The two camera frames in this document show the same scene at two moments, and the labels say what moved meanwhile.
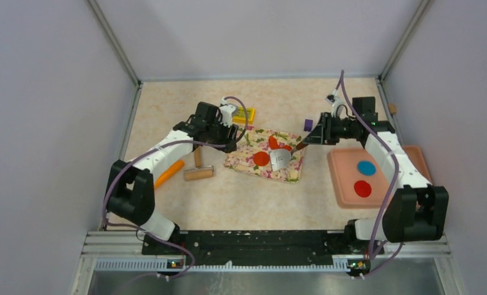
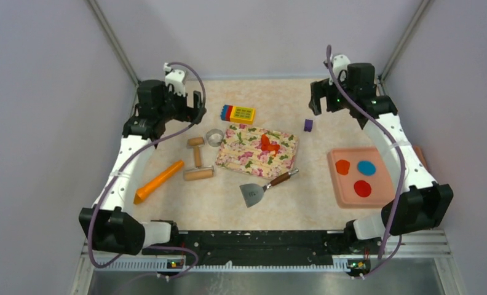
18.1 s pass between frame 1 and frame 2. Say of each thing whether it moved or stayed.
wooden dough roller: stayed
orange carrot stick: stayed
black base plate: stayed
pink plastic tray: stayed
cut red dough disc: moved
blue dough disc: stayed
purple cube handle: stayed
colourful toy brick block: stayed
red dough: moved
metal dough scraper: moved
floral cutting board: moved
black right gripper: moved
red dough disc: stayed
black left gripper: moved
